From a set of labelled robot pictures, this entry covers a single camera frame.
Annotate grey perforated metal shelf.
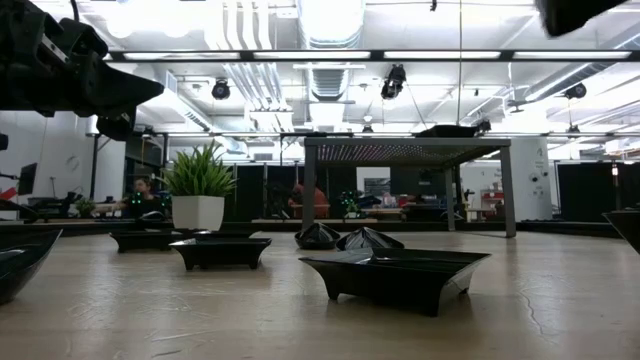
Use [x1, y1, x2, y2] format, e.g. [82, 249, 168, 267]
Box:
[302, 137, 517, 239]

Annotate small background potted plant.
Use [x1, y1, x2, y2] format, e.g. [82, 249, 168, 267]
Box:
[74, 197, 99, 219]

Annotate black wavy square plate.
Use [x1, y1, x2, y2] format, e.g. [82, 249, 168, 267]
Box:
[601, 209, 640, 256]
[417, 127, 479, 139]
[414, 123, 481, 136]

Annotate person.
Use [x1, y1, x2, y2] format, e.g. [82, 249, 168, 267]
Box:
[288, 182, 331, 220]
[97, 175, 169, 221]

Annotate black computer monitor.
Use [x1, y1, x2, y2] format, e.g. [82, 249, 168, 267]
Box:
[17, 162, 39, 197]

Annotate black ceiling spotlight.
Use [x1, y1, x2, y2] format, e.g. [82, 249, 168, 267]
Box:
[563, 82, 589, 100]
[379, 63, 408, 101]
[210, 77, 232, 101]

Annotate green plant in white pot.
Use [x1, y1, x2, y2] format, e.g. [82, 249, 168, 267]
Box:
[158, 139, 239, 232]

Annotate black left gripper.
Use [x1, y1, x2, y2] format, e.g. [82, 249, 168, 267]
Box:
[39, 19, 165, 142]

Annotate silver ventilation duct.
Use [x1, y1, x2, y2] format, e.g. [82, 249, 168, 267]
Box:
[294, 0, 369, 104]

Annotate black mini teardrop plate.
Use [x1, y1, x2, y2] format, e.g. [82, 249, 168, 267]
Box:
[336, 226, 405, 252]
[0, 228, 64, 306]
[294, 222, 342, 251]

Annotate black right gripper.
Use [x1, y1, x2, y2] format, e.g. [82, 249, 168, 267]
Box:
[534, 0, 629, 37]

